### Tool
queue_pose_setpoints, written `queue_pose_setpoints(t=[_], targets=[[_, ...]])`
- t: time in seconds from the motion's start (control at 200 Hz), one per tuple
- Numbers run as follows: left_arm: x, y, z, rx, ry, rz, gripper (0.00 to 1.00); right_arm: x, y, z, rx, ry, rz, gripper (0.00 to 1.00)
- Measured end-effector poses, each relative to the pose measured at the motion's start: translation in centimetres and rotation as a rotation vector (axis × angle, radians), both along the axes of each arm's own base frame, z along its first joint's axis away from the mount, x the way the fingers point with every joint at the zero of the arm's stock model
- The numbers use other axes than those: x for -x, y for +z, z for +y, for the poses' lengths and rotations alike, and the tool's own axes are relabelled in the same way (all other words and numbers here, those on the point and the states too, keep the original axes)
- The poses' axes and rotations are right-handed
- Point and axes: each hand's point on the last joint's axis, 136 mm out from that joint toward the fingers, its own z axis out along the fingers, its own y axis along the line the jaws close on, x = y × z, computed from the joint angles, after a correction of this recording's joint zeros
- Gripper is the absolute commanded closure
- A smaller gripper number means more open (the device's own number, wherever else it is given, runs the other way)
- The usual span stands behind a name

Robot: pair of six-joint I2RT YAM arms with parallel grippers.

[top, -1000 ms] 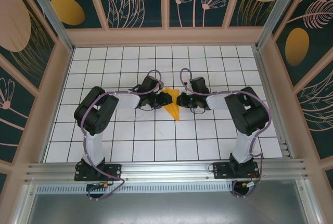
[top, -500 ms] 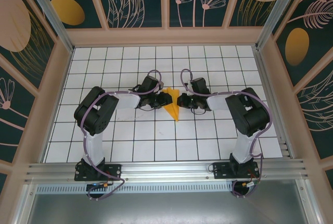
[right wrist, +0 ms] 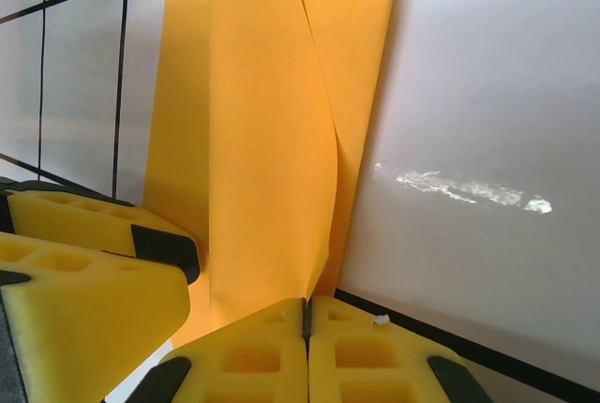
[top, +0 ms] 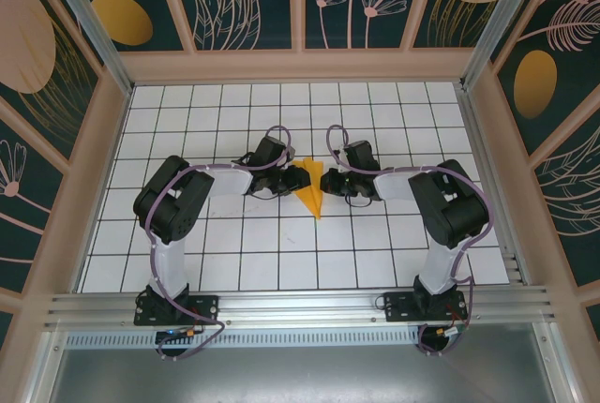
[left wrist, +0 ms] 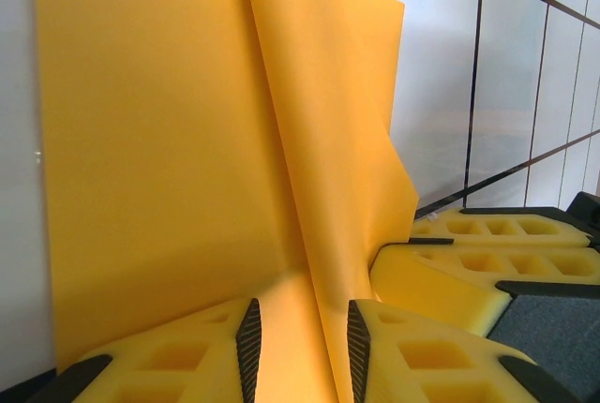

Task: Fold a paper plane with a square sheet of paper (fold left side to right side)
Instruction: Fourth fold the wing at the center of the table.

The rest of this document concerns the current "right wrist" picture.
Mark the orange paper sheet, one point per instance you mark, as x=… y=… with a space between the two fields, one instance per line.
x=267 y=140

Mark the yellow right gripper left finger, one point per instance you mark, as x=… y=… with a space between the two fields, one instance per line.
x=244 y=365

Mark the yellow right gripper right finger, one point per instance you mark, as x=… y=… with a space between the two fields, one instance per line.
x=375 y=365

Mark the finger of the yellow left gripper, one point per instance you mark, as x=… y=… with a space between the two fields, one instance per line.
x=84 y=328
x=70 y=220

